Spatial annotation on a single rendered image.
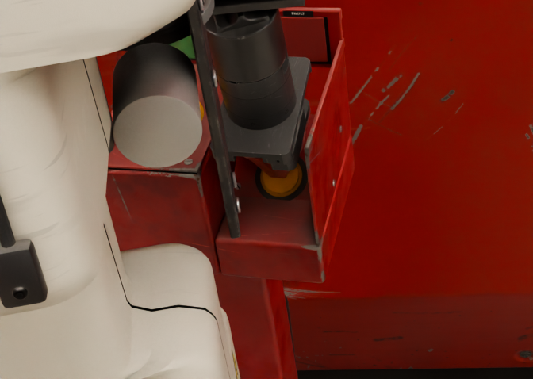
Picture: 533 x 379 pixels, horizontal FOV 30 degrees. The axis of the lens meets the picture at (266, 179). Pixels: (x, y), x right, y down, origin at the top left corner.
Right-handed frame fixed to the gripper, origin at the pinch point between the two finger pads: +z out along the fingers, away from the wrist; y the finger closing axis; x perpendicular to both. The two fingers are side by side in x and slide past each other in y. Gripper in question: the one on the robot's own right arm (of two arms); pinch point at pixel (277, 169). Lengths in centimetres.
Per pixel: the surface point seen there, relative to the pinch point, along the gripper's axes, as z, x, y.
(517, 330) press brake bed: 57, -22, 16
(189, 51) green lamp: -4.2, 9.5, 9.6
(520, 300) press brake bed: 49, -22, 16
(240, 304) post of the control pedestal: 15.4, 4.9, -5.6
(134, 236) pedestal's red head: 1.2, 11.6, -7.4
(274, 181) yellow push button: 1.1, 0.4, -0.5
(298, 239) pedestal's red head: 0.7, -3.0, -6.5
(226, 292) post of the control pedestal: 13.8, 6.1, -5.2
